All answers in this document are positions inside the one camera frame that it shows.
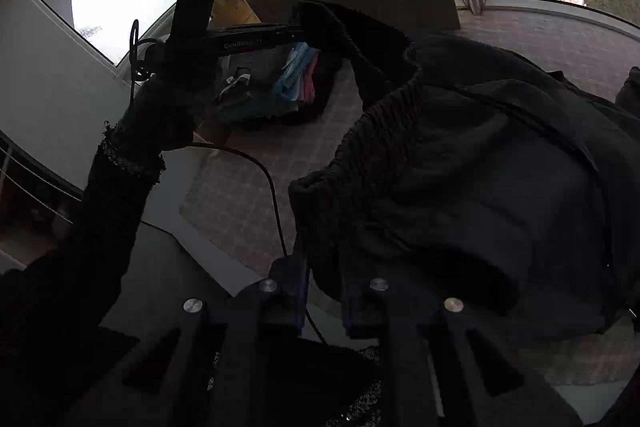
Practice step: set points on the person's left hand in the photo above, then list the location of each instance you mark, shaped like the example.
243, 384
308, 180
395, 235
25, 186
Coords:
167, 117

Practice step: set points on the pine wood board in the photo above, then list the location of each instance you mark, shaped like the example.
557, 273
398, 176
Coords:
235, 9

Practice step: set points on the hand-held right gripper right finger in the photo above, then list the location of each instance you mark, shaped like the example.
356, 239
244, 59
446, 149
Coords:
351, 307

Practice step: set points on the white railing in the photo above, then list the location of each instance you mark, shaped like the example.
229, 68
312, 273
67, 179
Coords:
30, 187

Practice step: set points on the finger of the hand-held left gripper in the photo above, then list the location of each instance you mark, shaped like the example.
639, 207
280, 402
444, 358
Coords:
265, 30

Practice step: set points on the black pants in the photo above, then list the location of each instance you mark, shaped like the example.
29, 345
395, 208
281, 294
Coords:
475, 182

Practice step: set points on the stack of folded clothes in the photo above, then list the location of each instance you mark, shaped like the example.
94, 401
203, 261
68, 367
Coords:
290, 87

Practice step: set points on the dark cloth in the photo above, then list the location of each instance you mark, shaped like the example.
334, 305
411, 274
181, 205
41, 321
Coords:
631, 89

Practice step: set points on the person's left forearm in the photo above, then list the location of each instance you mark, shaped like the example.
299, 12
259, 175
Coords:
100, 232

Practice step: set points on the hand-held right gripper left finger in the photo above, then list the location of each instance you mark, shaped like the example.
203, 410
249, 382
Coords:
299, 294

